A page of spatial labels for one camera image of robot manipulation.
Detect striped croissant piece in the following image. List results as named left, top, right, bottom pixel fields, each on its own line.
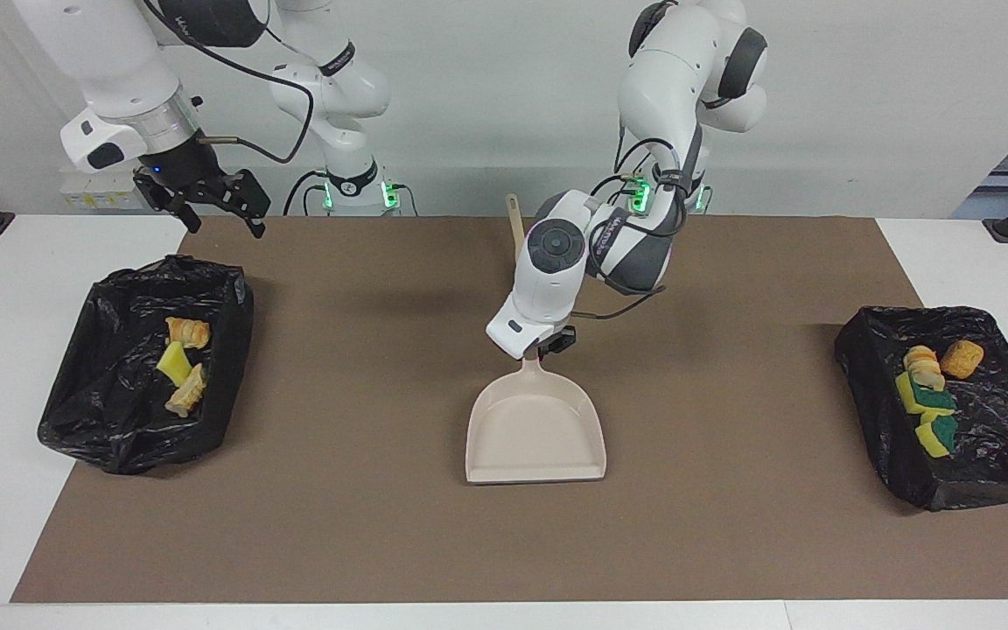
left=164, top=317, right=211, bottom=350

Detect beige hand brush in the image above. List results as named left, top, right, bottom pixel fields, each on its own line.
left=504, top=193, right=526, bottom=263

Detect black bag-lined bin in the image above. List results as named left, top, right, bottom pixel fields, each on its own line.
left=834, top=304, right=1008, bottom=513
left=38, top=254, right=256, bottom=476

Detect golden oval bread roll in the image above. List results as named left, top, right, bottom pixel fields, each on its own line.
left=940, top=339, right=985, bottom=380

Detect pale bread piece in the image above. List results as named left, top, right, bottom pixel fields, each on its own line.
left=903, top=345, right=947, bottom=392

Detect white socket boxes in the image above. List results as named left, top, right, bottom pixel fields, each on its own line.
left=60, top=169, right=155, bottom=211

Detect puff pastry piece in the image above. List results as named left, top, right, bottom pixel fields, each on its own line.
left=164, top=362, right=207, bottom=417

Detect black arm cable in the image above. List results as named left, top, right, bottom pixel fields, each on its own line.
left=143, top=0, right=316, bottom=165
left=572, top=122, right=706, bottom=321

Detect black base cable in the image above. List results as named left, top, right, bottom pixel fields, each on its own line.
left=283, top=169, right=330, bottom=217

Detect beige plastic dustpan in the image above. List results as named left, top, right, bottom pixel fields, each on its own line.
left=465, top=354, right=608, bottom=485

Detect yellow sponge piece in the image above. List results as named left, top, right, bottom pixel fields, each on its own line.
left=915, top=415, right=960, bottom=459
left=895, top=371, right=958, bottom=416
left=156, top=341, right=193, bottom=387

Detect brown table mat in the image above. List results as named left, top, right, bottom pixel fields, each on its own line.
left=10, top=216, right=1008, bottom=605

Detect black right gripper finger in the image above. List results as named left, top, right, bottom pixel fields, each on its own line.
left=222, top=169, right=273, bottom=239
left=133, top=171, right=203, bottom=235

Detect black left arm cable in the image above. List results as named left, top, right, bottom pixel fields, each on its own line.
left=572, top=122, right=706, bottom=321

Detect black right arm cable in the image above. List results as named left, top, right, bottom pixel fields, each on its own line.
left=143, top=0, right=316, bottom=165

